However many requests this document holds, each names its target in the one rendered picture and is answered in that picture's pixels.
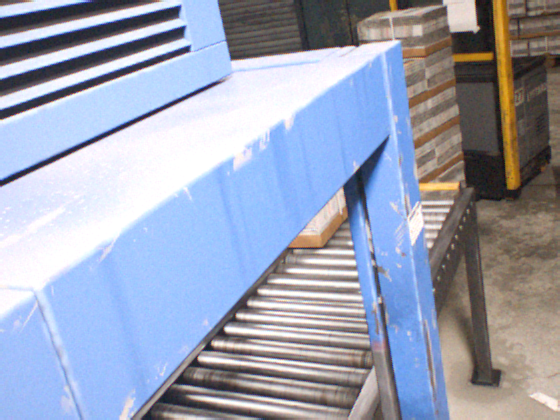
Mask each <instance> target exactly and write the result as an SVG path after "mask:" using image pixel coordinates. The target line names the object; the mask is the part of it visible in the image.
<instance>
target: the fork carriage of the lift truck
mask: <svg viewBox="0 0 560 420"><path fill-rule="evenodd" d="M462 152H463V153H464V159H463V160H461V161H465V168H464V171H465V172H464V174H465V177H464V178H466V188H474V191H475V193H479V194H480V196H482V197H490V198H498V199H500V198H501V197H502V196H504V193H503V182H502V170H501V159H500V152H497V151H483V150H467V149H462Z"/></svg>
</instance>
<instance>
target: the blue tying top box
mask: <svg viewBox="0 0 560 420"><path fill-rule="evenodd" d="M225 41H226V37H225V32H224V28H223V23H222V20H221V15H220V11H219V6H218V2H217V0H0V181H1V180H3V179H5V178H7V177H9V176H11V175H13V174H15V173H18V172H20V171H22V170H24V169H26V168H28V167H33V166H35V165H36V164H38V163H40V162H42V161H45V160H47V159H49V158H51V157H53V156H55V155H57V154H60V153H62V152H64V151H65V150H67V149H69V148H72V147H74V146H76V145H80V144H82V143H84V142H87V141H89V140H91V139H92V138H94V137H96V136H99V135H101V134H103V133H105V132H107V131H109V130H111V129H114V128H116V127H118V126H119V125H123V124H126V123H128V122H130V121H132V120H134V119H136V118H138V117H141V116H142V115H144V114H146V113H148V112H150V111H153V110H155V109H157V108H159V107H161V106H163V105H167V104H169V103H171V102H173V101H175V100H177V99H180V98H182V97H184V96H186V95H187V94H189V93H191V92H194V91H196V90H198V89H200V88H202V87H204V86H208V85H210V84H212V83H214V82H216V81H218V80H221V79H223V78H225V77H227V76H229V75H230V74H232V73H233V70H232V66H231V62H230V58H229V53H228V44H227V42H225Z"/></svg>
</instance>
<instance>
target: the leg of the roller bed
mask: <svg viewBox="0 0 560 420"><path fill-rule="evenodd" d="M464 253H465V263H466V272H467V280H468V289H469V298H470V304H471V316H472V325H473V334H474V343H475V352H476V360H477V370H478V379H481V380H488V381H491V378H492V374H493V372H492V362H491V353H490V343H489V332H488V323H487V313H486V303H485V294H484V284H483V274H482V264H481V255H480V245H479V235H478V226H477V219H476V222H475V224H474V227H473V230H472V232H471V234H470V236H469V241H468V244H467V246H466V249H465V252H464Z"/></svg>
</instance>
